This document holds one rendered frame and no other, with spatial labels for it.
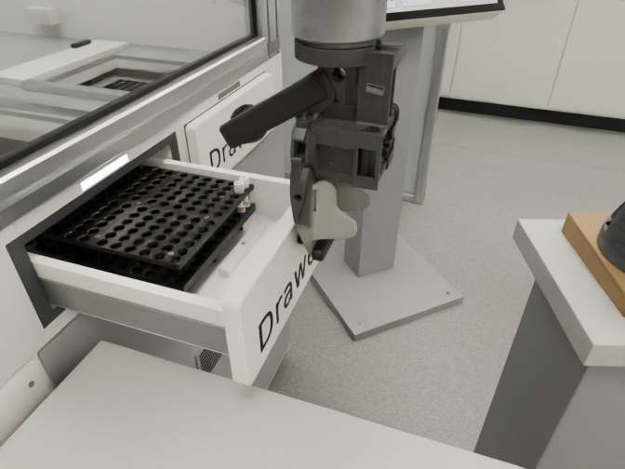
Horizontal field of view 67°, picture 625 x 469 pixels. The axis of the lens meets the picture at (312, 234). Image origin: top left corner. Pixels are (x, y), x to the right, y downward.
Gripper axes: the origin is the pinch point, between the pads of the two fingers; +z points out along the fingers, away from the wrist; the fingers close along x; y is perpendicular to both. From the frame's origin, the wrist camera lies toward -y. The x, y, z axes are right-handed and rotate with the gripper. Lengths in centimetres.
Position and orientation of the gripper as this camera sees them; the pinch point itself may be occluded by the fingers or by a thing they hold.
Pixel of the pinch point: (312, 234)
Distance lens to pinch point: 50.4
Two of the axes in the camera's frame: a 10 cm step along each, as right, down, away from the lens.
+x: 3.3, -5.4, 7.7
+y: 9.4, 1.9, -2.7
